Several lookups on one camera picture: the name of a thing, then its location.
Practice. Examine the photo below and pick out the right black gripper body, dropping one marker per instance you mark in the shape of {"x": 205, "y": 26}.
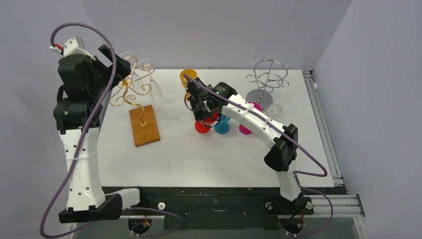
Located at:
{"x": 196, "y": 93}

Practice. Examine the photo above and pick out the red wine glass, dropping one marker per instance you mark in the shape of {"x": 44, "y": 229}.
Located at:
{"x": 202, "y": 127}

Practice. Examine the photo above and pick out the blue wine glass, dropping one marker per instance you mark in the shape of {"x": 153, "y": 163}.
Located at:
{"x": 222, "y": 127}

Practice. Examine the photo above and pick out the clear wine glass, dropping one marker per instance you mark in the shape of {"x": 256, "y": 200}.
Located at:
{"x": 132, "y": 59}
{"x": 275, "y": 111}
{"x": 149, "y": 66}

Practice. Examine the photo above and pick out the clear wine glass back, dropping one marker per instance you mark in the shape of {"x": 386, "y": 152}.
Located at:
{"x": 149, "y": 66}

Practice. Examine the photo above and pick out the pink wine glass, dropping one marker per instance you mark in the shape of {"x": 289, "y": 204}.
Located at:
{"x": 242, "y": 128}

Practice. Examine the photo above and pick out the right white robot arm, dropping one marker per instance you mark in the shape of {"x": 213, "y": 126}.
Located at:
{"x": 279, "y": 138}

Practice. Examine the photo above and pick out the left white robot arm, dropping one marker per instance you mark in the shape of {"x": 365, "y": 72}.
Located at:
{"x": 86, "y": 81}

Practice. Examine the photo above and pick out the wooden rack base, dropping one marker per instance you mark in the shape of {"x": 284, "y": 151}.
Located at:
{"x": 144, "y": 126}

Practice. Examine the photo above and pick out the yellow plastic goblet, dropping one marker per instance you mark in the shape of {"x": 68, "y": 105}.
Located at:
{"x": 192, "y": 74}

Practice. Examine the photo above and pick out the gold wire glass rack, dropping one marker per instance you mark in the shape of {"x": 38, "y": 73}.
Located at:
{"x": 126, "y": 94}

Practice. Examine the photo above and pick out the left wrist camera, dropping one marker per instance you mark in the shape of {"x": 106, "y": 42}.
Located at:
{"x": 74, "y": 45}

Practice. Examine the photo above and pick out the chrome wire glass rack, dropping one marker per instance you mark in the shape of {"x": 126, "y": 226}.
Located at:
{"x": 267, "y": 75}

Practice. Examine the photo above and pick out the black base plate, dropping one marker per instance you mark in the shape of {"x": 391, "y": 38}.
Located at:
{"x": 214, "y": 208}

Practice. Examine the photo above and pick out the aluminium rail frame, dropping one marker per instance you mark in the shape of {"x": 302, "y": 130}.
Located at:
{"x": 337, "y": 217}

